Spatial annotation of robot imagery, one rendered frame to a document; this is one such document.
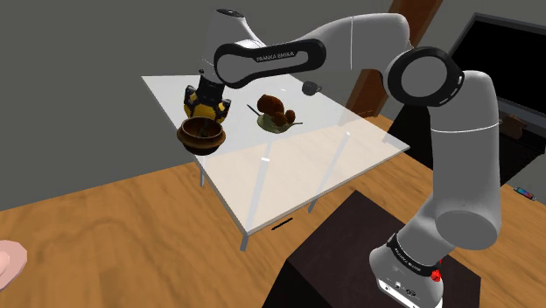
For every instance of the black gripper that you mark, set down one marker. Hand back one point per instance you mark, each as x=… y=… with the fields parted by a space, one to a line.
x=210 y=90

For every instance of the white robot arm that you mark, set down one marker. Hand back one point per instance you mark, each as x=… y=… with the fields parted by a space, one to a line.
x=465 y=140

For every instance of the yellow round vase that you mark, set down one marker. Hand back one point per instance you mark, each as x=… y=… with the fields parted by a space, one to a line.
x=209 y=113

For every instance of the brown wooden bowl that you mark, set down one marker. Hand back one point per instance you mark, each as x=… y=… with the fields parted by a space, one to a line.
x=200 y=144

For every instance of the green flat dish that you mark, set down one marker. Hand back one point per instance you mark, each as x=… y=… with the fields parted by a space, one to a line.
x=268 y=125

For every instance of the brown lumpy figure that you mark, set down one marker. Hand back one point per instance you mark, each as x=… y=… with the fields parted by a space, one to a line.
x=271 y=106

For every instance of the dark grey cup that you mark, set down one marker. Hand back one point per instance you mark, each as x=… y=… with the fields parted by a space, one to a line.
x=309 y=88

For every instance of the glass table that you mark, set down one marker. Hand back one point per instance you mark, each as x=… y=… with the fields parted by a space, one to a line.
x=298 y=170

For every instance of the black thin stick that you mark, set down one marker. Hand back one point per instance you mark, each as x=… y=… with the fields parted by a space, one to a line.
x=282 y=224

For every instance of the brown wooden beam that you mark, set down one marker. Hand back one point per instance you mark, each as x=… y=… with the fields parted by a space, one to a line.
x=369 y=91

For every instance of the dark robot stand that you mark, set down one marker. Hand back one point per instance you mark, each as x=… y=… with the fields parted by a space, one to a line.
x=337 y=251

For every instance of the pink rounded object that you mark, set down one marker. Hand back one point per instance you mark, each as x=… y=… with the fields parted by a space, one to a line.
x=10 y=264

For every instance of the black television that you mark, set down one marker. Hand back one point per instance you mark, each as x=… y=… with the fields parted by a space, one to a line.
x=507 y=64

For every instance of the dark television cabinet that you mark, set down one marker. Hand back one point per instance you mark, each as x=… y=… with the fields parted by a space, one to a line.
x=524 y=149

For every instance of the small dark handheld device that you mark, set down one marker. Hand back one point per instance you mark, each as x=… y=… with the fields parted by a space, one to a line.
x=525 y=193

